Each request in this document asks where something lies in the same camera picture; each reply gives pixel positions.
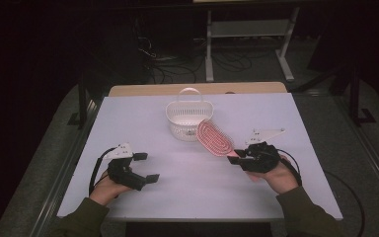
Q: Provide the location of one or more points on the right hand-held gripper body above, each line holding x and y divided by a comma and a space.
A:
261, 158

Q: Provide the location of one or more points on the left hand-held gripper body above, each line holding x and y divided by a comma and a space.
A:
125, 173

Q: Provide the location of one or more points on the pink hairbrush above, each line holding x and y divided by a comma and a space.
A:
212, 138

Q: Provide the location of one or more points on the white plastic basket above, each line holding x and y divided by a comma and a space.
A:
187, 126

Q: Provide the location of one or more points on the person's left hand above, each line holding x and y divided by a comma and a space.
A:
107, 191

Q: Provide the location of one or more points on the person's right hand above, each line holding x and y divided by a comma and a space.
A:
281, 181

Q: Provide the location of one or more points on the wooden board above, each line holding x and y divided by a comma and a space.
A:
151, 89

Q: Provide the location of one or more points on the black metal stand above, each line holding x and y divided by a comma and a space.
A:
355, 95
83, 102

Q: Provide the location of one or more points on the white metal stand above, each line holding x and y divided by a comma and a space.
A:
248, 28

